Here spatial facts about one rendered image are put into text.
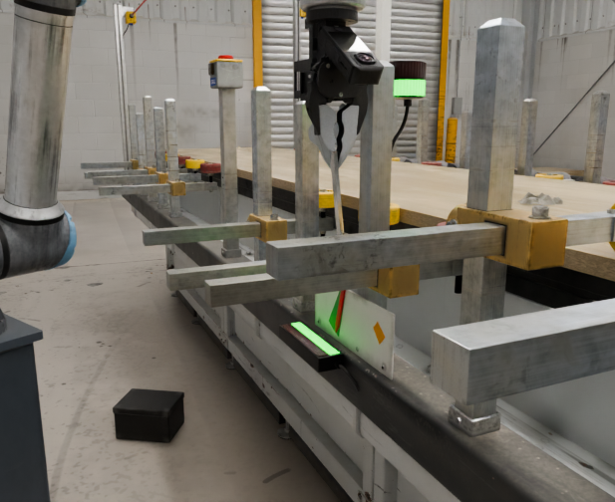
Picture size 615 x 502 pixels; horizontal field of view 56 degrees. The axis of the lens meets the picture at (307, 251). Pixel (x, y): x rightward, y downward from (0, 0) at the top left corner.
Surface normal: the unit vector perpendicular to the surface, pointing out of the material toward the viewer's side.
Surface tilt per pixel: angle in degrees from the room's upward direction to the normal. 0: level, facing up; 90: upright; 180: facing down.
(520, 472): 0
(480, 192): 90
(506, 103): 90
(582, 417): 90
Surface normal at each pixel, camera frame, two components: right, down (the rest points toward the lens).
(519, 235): -0.91, 0.09
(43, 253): 0.76, 0.43
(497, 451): 0.00, -0.98
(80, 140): 0.37, 0.20
